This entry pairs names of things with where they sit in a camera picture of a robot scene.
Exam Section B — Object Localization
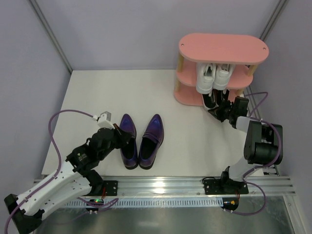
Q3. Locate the black canvas sneaker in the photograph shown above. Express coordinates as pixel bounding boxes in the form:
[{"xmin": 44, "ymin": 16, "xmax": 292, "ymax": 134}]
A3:
[
  {"xmin": 202, "ymin": 90, "xmax": 216, "ymax": 110},
  {"xmin": 216, "ymin": 89, "xmax": 230, "ymax": 107}
]

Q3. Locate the purple loafer shoe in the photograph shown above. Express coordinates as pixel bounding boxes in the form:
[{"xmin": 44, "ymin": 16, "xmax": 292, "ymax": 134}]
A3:
[
  {"xmin": 138, "ymin": 114, "xmax": 164, "ymax": 170},
  {"xmin": 119, "ymin": 114, "xmax": 138, "ymax": 170}
]

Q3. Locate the white sneaker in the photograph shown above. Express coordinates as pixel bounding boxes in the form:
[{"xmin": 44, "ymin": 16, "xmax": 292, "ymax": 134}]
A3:
[
  {"xmin": 213, "ymin": 64, "xmax": 235, "ymax": 90},
  {"xmin": 196, "ymin": 63, "xmax": 216, "ymax": 94}
]

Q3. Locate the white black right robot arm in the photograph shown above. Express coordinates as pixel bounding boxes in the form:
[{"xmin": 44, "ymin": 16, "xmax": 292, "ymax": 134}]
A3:
[{"xmin": 202, "ymin": 97, "xmax": 283, "ymax": 195}]

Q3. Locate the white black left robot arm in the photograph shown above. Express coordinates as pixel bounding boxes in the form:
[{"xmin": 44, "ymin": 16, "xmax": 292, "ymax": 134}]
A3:
[{"xmin": 4, "ymin": 124, "xmax": 132, "ymax": 234}]

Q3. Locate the pink shoe shelf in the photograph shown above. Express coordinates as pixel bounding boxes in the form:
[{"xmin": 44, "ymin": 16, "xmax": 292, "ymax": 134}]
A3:
[{"xmin": 174, "ymin": 33, "xmax": 269, "ymax": 106}]

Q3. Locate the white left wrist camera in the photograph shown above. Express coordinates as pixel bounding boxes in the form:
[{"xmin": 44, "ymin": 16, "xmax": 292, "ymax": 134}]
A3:
[{"xmin": 92, "ymin": 111, "xmax": 114, "ymax": 129}]

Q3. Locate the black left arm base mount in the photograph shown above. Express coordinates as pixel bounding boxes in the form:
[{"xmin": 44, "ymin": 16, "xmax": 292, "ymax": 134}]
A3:
[{"xmin": 96, "ymin": 180, "xmax": 118, "ymax": 197}]

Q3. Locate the white slotted cable duct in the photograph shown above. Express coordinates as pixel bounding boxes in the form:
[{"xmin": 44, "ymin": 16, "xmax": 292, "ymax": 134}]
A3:
[{"xmin": 63, "ymin": 197, "xmax": 224, "ymax": 208}]

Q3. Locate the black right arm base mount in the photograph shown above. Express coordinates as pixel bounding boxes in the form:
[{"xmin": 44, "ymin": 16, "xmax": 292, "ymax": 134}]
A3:
[{"xmin": 201, "ymin": 177, "xmax": 249, "ymax": 195}]

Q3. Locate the aluminium rail frame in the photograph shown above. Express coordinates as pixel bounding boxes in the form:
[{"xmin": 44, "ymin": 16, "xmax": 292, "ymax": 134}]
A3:
[{"xmin": 102, "ymin": 175, "xmax": 296, "ymax": 198}]

